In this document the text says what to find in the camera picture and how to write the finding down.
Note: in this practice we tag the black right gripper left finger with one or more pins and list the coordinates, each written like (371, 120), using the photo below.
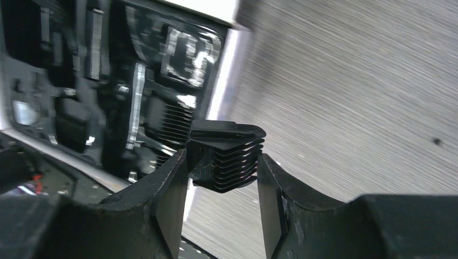
(144, 220)

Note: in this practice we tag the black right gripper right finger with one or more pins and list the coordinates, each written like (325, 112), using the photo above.
(301, 222)

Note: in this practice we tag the white box with black tray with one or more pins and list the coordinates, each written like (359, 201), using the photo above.
(88, 68)

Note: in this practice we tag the black comb guard in tray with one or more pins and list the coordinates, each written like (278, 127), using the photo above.
(168, 121)

